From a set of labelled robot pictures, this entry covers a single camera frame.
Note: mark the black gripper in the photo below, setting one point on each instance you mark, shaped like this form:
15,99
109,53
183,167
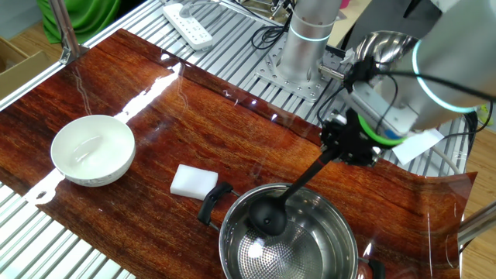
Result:
356,143

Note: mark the black ladle red tip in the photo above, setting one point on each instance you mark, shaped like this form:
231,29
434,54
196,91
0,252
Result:
302,180

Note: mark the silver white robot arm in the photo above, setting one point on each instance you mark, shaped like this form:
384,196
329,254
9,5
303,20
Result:
457,58

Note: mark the stainless steel mixing bowl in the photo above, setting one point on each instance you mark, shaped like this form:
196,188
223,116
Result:
383,44

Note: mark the white ceramic bowl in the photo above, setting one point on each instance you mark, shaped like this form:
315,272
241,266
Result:
93,151

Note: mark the white paper sheet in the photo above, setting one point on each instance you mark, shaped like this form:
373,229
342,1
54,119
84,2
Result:
418,145

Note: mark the yellow green sneaker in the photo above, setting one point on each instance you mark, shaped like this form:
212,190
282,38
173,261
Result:
486,114

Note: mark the red brown woodgrain mat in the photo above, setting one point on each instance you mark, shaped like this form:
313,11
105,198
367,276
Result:
193,116

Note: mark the white sponge block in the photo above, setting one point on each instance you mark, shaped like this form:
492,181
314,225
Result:
193,182

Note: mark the white power strip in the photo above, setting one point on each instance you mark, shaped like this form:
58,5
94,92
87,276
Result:
190,29

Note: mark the green cloth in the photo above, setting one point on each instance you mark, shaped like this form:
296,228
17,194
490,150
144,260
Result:
85,19

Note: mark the open cardboard box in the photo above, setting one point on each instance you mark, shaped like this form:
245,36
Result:
19,73

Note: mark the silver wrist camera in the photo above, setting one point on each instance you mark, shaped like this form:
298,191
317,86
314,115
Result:
379,108

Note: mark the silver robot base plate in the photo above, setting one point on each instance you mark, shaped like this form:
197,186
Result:
271,75

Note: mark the aluminium frame post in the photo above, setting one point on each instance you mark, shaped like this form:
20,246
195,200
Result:
64,27
478,224

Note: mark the aluminium frame rail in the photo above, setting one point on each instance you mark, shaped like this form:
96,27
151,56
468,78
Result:
27,89

